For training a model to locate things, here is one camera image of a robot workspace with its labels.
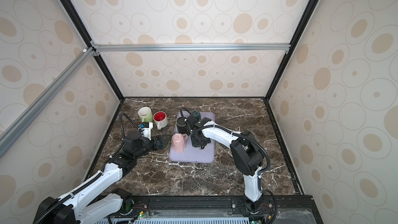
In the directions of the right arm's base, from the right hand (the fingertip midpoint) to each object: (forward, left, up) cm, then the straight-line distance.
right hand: (199, 143), depth 91 cm
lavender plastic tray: (-6, +4, -2) cm, 7 cm away
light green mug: (+18, +34, +6) cm, 39 cm away
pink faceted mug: (-2, +11, +6) cm, 13 cm away
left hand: (-3, +15, +14) cm, 20 cm away
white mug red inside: (+18, +26, 0) cm, 32 cm away
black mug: (+10, +11, +5) cm, 16 cm away
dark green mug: (+17, +2, +7) cm, 19 cm away
